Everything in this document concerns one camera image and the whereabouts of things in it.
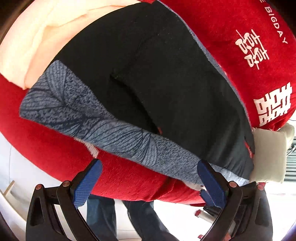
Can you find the person's blue jeans legs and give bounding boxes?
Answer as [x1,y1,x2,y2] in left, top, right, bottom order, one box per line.
[86,195,177,240]

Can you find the cream white quilt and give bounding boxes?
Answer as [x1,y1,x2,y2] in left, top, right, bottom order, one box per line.
[1,1,137,89]

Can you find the black pants grey patterned waistband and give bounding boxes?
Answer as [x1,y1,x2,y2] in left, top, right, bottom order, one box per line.
[20,1,254,185]

